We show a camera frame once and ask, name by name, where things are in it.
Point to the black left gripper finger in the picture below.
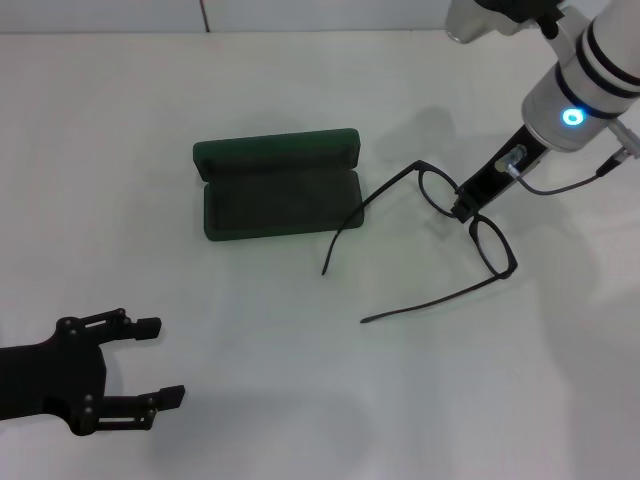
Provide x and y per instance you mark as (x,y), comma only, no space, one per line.
(147,327)
(170,396)

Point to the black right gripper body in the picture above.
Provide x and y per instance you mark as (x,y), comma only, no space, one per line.
(495,185)

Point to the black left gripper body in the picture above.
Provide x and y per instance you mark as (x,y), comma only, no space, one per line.
(50,380)

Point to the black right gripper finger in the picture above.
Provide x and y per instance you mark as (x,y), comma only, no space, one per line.
(461,196)
(464,212)

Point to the black glasses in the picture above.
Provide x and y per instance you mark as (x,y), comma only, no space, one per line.
(506,273)

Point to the green glasses case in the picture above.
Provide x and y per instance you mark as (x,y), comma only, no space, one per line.
(280,210)

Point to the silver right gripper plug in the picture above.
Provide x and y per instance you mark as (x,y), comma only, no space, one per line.
(510,160)

